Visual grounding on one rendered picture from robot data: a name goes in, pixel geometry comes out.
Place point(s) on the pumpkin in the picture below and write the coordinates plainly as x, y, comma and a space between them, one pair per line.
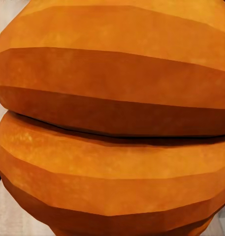
116, 115

